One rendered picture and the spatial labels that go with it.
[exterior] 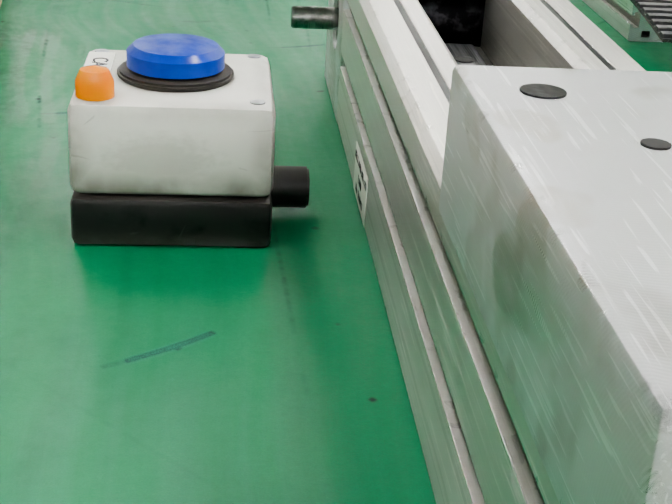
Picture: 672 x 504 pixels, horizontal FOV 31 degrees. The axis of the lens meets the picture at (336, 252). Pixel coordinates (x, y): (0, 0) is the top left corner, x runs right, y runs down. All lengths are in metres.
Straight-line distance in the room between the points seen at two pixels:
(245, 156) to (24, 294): 0.10
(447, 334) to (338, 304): 0.13
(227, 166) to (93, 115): 0.05
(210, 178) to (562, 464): 0.30
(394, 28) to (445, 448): 0.22
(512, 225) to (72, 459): 0.17
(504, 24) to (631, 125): 0.33
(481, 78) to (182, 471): 0.14
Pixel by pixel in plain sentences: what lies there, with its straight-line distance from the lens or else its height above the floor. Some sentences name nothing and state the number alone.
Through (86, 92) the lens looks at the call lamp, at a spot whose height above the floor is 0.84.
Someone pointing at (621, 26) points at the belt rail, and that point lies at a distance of 0.90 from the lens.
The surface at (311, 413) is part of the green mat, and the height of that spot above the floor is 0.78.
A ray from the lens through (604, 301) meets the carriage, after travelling 0.19.
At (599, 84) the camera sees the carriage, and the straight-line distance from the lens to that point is 0.30.
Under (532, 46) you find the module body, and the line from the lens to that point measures 0.54.
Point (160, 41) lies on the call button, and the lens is 0.51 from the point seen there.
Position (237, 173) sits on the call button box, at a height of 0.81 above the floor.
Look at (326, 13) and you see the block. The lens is 0.67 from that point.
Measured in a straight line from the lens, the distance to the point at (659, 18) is 0.83.
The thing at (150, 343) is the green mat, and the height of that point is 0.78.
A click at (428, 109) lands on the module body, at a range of 0.40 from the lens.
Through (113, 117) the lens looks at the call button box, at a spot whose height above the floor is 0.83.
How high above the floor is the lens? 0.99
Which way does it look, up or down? 24 degrees down
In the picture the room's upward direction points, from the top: 4 degrees clockwise
